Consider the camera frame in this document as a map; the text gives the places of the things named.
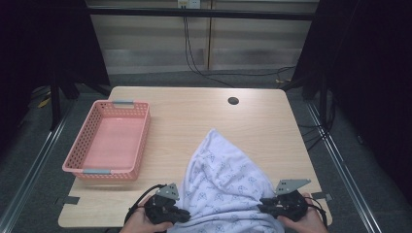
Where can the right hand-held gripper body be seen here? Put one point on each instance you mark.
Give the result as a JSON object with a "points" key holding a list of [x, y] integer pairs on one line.
{"points": [[290, 204]]}

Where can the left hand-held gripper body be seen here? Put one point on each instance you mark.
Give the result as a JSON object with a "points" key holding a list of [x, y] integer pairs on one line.
{"points": [[162, 207]]}

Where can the white patterned towel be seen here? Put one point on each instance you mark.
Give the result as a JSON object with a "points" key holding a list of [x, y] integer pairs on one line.
{"points": [[223, 181]]}

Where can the pink plastic basket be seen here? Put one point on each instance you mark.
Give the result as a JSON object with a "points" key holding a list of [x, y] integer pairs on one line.
{"points": [[111, 142]]}

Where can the person's left hand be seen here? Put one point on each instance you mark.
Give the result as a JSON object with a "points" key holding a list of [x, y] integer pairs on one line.
{"points": [[142, 225]]}

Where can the person's right hand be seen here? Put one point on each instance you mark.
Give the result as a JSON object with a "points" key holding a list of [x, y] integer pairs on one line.
{"points": [[311, 223]]}

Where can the grey tape piece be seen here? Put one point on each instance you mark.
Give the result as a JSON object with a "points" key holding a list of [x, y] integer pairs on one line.
{"points": [[322, 196]]}

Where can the black tape piece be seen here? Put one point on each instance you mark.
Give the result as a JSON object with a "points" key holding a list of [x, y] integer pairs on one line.
{"points": [[71, 200]]}

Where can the black metal stand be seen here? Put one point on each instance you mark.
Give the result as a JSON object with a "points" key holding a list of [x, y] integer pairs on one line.
{"points": [[323, 103], [55, 106]]}

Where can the yellow strip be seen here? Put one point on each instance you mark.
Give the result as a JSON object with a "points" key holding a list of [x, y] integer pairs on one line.
{"points": [[43, 103]]}

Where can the black curtain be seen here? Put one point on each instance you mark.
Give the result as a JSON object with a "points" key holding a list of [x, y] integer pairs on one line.
{"points": [[372, 64], [32, 48]]}

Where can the black horizontal metal bar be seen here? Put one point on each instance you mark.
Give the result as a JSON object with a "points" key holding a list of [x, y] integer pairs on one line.
{"points": [[194, 13]]}

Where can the metal floor rail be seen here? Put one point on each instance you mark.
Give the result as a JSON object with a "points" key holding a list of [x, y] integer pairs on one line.
{"points": [[30, 181], [354, 194]]}

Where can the white wall socket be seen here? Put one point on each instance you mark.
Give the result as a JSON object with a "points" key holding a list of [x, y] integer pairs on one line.
{"points": [[189, 4]]}

